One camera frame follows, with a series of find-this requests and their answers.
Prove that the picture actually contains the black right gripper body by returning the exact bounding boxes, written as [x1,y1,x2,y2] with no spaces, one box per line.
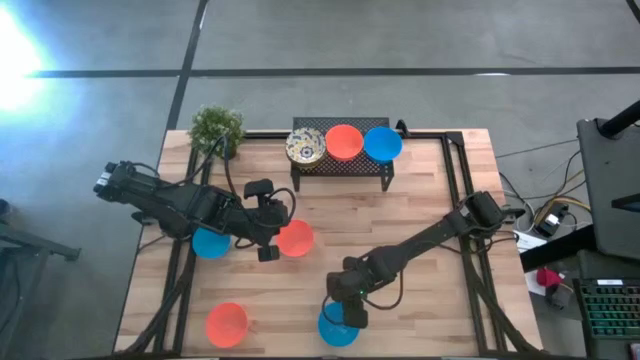
[327,255,381,330]

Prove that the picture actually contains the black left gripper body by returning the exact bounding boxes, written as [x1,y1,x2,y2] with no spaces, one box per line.
[234,178,292,263]

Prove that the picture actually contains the orange mini bowl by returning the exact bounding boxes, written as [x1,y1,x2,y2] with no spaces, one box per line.
[274,218,316,259]
[324,124,365,163]
[204,301,250,350]

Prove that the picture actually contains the blue mini bowl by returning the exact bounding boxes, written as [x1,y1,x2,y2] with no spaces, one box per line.
[363,125,404,165]
[317,300,361,349]
[191,227,233,260]

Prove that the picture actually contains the yellow blue patterned bowl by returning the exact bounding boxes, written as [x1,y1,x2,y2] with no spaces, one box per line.
[284,126,328,170]

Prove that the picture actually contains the black perforated metal rack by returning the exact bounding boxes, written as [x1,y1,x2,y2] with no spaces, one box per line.
[290,116,396,193]

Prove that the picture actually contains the green potted plant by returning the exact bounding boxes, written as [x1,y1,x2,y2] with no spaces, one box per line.
[188,103,248,160]

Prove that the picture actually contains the white paper sheet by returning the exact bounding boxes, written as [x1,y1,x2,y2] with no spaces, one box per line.
[524,269,551,299]
[514,232,549,254]

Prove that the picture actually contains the red cloth bundle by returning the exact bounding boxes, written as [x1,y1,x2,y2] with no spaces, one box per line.
[535,267,564,290]

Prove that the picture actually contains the black flat bar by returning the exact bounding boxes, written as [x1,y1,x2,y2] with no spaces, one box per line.
[519,224,599,274]

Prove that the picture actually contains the small dark grey device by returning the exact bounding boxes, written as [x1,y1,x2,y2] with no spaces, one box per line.
[545,284,574,310]

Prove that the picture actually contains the black power adapter box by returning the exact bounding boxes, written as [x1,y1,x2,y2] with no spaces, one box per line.
[533,212,570,239]

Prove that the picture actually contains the black floor stand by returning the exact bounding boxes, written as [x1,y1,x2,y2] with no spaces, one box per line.
[0,198,82,264]

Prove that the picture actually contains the black laptop backlit keyboard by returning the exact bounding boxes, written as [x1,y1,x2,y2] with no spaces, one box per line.
[573,277,640,360]

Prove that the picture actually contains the dark grey flat panel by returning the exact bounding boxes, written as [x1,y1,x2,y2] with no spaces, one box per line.
[576,115,640,261]

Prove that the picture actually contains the black diagonal pole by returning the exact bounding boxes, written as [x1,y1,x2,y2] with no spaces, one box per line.
[598,99,640,140]

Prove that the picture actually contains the black metal table frame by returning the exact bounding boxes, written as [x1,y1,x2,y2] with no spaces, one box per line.
[117,129,544,360]

